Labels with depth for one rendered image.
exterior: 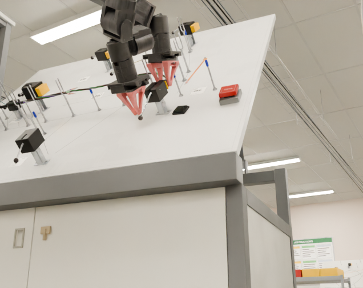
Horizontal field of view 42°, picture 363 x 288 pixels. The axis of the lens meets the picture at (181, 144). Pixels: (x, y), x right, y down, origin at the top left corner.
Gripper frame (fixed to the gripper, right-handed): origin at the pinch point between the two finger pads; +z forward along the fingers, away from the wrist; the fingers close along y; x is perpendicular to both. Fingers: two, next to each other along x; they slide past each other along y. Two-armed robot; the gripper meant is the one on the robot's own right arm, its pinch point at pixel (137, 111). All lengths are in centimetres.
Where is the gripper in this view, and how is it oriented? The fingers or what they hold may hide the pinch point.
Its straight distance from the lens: 129.6
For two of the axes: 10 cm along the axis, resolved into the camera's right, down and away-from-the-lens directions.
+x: -4.6, 4.2, -7.9
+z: 2.4, 9.1, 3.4
